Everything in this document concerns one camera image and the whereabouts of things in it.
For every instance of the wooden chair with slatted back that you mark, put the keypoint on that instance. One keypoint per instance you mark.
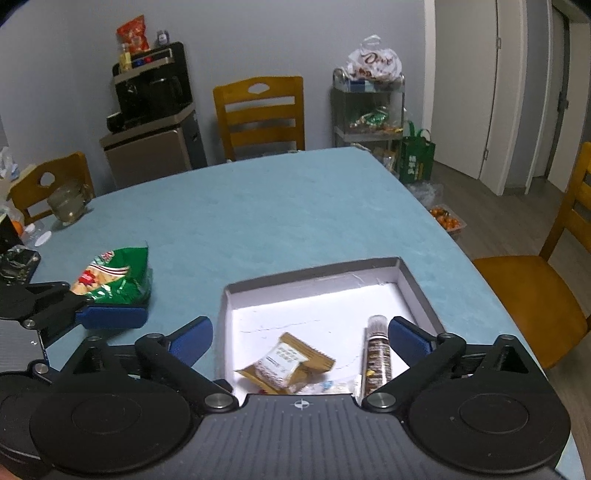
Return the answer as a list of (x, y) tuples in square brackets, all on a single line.
[(521, 295), (258, 124)]

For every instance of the metal trolley cart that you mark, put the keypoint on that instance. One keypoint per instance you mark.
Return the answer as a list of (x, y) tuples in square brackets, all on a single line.
[(341, 101)]

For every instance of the red snack bag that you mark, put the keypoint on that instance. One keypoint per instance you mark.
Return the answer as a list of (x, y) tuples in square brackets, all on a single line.
[(134, 34)]

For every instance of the green tote bag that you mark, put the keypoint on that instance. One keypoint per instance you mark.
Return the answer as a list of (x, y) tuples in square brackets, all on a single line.
[(415, 157)]

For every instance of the clear plastic bag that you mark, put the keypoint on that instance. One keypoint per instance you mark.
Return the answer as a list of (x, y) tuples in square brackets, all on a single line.
[(425, 193)]

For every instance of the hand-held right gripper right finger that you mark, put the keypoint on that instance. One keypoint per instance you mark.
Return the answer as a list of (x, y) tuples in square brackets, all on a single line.
[(408, 339)]

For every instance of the green chip bag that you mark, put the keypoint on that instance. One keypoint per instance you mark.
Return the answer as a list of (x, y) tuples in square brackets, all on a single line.
[(115, 277)]

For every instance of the clear box of oranges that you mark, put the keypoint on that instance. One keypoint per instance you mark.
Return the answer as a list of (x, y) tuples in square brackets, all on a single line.
[(447, 219)]

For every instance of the black cup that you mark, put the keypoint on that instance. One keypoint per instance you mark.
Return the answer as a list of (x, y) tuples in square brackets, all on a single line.
[(7, 233)]

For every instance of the tan snack packet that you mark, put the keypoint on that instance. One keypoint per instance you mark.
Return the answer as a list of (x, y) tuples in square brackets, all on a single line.
[(281, 362)]

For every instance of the white cardboard box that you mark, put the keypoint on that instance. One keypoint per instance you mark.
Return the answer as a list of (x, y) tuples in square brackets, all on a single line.
[(323, 309)]

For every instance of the glass jar on table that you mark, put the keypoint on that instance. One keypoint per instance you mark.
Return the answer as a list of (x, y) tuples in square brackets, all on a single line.
[(69, 203)]

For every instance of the white round lid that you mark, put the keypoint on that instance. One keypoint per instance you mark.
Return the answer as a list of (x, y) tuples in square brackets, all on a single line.
[(42, 237)]

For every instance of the brown tube snack pack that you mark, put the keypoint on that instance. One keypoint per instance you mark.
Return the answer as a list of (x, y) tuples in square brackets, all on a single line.
[(376, 355)]

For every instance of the orange fruit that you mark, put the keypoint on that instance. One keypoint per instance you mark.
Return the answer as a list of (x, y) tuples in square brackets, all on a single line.
[(17, 226)]

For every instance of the black foil bag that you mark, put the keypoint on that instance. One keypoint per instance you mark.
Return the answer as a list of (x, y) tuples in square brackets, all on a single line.
[(18, 265)]

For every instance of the clear peanut packet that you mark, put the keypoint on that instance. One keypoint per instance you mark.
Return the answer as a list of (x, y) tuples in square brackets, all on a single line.
[(323, 387)]

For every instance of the white door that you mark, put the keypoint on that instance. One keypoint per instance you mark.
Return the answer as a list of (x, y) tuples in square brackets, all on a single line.
[(521, 92)]

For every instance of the white plastic bag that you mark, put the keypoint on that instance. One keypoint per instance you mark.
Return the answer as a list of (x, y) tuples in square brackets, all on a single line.
[(374, 60)]

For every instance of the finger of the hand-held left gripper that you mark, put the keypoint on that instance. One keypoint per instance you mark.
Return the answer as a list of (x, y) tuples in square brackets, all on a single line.
[(113, 317)]

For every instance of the wooden chair with round hole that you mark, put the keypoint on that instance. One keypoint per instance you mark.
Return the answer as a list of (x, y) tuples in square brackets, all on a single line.
[(69, 168)]

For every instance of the black tea bar machine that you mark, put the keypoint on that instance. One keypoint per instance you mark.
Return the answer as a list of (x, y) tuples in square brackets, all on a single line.
[(152, 152)]

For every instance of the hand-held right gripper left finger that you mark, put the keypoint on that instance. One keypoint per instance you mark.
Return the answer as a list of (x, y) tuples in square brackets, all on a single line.
[(194, 339)]

